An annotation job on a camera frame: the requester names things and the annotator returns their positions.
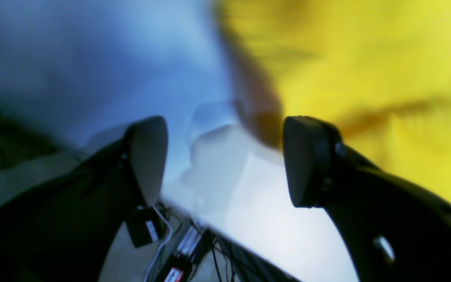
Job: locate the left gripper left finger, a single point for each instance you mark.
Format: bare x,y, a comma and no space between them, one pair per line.
62,230

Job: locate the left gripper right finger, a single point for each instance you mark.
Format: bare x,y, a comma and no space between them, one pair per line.
394,230

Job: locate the orange yellow t-shirt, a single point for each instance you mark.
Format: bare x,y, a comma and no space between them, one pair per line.
380,70

